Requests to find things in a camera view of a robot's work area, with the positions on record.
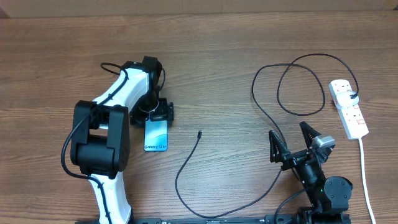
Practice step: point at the white charger plug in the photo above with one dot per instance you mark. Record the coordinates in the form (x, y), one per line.
(346, 99)

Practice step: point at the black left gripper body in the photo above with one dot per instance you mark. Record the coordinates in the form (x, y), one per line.
(150, 106)

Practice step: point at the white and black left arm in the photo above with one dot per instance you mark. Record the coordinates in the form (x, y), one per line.
(98, 146)

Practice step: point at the Galaxy S24+ smartphone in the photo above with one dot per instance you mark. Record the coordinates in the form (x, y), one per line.
(156, 136)

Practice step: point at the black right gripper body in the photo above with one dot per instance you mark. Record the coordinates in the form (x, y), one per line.
(308, 172)

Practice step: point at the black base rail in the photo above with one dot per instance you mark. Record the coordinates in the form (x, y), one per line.
(202, 221)

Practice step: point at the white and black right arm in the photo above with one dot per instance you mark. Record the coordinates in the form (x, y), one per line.
(329, 196)

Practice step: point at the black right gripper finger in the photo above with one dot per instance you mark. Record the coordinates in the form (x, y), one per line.
(309, 133)
(277, 148)

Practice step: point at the white power strip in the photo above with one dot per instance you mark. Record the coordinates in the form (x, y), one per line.
(351, 118)

